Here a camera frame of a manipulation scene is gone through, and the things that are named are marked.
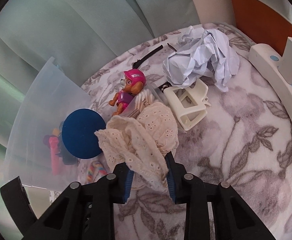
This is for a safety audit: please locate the green curtain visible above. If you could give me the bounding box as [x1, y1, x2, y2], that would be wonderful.
[0, 0, 204, 180]

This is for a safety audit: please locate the white power strip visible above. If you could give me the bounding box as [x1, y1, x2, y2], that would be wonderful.
[248, 43, 292, 130]

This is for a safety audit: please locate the brown wooden panel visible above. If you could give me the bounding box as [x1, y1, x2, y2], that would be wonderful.
[227, 0, 292, 39]

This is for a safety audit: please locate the white paper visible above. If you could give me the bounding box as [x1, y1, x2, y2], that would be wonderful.
[162, 27, 241, 93]

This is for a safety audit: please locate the pink plastic toy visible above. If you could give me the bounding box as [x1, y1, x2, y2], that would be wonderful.
[50, 135, 63, 175]

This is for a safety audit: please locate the black studded headband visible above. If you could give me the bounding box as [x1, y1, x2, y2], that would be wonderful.
[132, 44, 177, 68]

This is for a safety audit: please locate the blue ball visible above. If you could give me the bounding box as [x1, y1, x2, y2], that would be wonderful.
[62, 108, 107, 160]

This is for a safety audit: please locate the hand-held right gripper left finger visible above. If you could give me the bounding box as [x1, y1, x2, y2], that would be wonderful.
[30, 162, 136, 240]

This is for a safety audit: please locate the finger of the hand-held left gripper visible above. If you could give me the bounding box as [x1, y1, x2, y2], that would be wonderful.
[0, 176, 39, 222]

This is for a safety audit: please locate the pink dog toy figure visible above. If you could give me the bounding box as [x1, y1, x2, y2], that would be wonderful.
[108, 69, 146, 117]

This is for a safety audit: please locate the white charger adapter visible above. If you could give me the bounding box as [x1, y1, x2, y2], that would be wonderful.
[277, 36, 292, 85]

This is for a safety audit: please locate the clear plastic storage container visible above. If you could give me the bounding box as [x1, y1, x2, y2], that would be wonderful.
[5, 56, 106, 189]

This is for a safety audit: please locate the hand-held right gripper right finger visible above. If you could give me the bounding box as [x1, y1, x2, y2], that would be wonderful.
[164, 152, 265, 240]

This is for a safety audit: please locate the white hair claw clip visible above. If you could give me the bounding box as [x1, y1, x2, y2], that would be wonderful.
[163, 79, 211, 132]

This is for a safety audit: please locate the cream lace cloth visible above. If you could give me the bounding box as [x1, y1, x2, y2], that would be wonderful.
[95, 102, 179, 190]

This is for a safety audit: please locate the packet of cotton swabs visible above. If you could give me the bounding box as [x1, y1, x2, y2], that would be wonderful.
[128, 85, 166, 118]

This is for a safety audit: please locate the rainbow rope ring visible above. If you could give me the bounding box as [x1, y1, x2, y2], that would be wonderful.
[86, 161, 108, 184]

